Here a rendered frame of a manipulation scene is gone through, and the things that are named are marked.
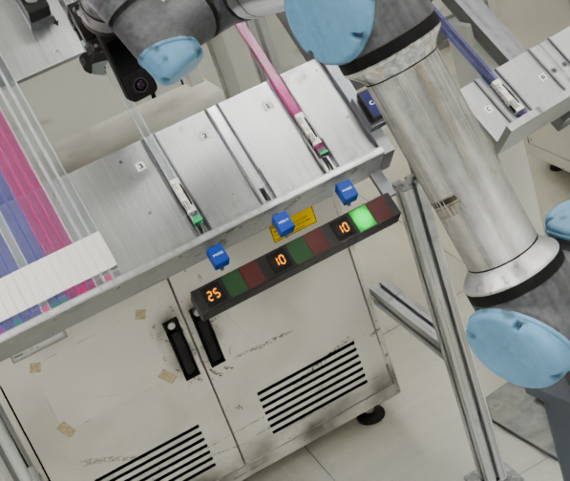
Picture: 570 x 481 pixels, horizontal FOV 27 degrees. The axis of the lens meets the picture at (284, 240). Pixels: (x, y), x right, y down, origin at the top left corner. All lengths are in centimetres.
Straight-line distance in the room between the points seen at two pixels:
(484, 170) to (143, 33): 51
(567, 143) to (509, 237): 170
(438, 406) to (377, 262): 63
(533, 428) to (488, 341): 101
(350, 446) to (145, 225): 84
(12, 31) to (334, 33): 83
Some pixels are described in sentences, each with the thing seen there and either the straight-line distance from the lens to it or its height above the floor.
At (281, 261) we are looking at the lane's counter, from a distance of 173.
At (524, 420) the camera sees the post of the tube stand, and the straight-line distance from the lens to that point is 233.
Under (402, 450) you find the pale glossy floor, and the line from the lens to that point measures 236.
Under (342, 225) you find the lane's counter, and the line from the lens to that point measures 176.
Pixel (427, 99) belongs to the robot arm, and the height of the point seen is 100.
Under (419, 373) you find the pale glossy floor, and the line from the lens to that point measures 254.
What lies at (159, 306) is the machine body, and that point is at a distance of 209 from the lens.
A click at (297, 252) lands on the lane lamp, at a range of 174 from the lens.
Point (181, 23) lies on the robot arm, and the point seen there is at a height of 106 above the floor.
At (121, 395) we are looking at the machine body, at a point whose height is 36.
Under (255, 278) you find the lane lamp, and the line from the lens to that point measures 172.
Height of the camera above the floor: 148
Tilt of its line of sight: 27 degrees down
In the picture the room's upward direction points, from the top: 20 degrees counter-clockwise
